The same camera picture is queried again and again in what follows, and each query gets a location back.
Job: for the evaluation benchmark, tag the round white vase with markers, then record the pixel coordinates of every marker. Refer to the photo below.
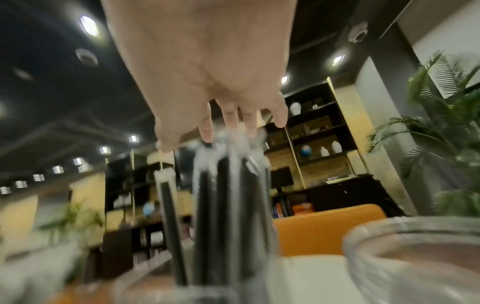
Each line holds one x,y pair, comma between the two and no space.
295,108

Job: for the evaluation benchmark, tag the small gray keyboard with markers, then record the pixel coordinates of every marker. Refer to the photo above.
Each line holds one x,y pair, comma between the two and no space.
339,179

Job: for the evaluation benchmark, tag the round clear plastic cup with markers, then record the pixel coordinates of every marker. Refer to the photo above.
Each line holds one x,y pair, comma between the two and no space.
412,267

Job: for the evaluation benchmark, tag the row of standing books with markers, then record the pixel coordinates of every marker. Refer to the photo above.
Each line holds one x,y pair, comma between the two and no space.
279,207

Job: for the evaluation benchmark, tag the bunch of black straws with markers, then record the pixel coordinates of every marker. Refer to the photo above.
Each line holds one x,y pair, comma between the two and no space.
223,222

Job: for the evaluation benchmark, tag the square transparent container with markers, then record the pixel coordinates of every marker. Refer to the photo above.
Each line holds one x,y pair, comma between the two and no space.
142,285

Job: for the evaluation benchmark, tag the recessed ceiling lights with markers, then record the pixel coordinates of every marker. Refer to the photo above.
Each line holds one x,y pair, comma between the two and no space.
89,25

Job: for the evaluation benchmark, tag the white dome security camera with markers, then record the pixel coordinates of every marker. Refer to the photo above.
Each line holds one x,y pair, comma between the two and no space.
358,32

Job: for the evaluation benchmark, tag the gold framed wall shelf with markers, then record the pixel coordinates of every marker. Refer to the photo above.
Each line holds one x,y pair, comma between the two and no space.
322,98
120,178

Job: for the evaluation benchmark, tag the long black bookshelf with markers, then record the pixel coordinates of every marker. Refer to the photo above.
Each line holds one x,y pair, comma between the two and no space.
337,196

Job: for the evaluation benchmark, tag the round ceiling smoke detector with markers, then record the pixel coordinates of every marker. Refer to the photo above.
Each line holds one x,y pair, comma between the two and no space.
87,56

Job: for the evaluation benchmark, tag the green palm plant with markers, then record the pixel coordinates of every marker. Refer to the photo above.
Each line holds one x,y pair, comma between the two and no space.
450,118
71,219

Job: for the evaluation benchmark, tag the orange upholstered chair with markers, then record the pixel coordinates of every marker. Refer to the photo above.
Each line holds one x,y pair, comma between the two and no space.
318,234

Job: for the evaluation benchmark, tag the black monitor on stand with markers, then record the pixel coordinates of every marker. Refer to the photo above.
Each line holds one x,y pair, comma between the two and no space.
281,176

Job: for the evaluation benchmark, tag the person's right hand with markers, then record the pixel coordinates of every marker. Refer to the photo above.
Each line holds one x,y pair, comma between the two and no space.
206,53

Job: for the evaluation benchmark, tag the blue globe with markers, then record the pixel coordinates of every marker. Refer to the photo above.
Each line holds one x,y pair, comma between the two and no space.
150,207
305,151

